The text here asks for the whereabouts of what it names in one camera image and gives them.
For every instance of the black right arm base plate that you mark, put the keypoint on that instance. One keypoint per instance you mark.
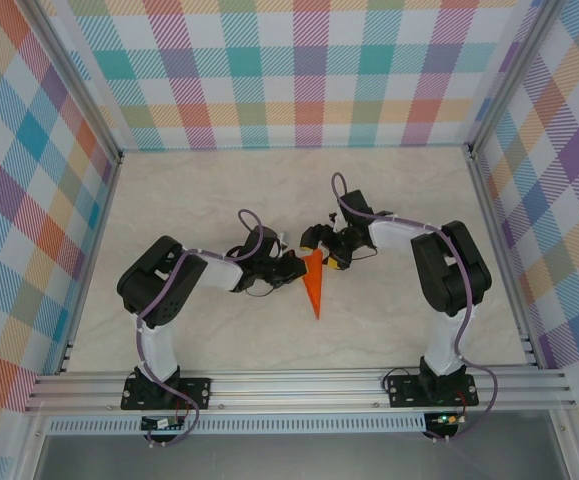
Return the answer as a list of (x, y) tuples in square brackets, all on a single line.
[(401, 390)]

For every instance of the small green-lit circuit board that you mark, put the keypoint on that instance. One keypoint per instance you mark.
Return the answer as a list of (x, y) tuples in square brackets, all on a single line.
[(449, 419)]

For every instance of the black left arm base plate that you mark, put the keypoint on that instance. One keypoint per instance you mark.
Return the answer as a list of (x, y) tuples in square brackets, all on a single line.
[(196, 392)]

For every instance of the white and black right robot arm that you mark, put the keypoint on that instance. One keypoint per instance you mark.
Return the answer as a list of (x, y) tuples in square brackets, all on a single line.
[(446, 345)]

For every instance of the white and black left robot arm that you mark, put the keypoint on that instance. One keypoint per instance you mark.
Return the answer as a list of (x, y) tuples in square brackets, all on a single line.
[(158, 350)]

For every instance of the orange paper sheet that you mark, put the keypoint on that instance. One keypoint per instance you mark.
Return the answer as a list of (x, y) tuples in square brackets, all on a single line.
[(314, 285)]

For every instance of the aluminium frame post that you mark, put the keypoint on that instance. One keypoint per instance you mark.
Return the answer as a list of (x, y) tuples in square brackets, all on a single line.
[(511, 75), (76, 82)]

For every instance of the aluminium cross rail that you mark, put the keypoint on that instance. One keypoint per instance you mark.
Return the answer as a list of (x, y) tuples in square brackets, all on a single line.
[(294, 390)]

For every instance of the aluminium table side rail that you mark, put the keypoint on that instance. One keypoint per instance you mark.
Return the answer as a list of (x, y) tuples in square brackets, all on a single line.
[(489, 210), (93, 265)]

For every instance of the small black circuit board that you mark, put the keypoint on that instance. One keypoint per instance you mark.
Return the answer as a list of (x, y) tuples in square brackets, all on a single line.
[(161, 424)]

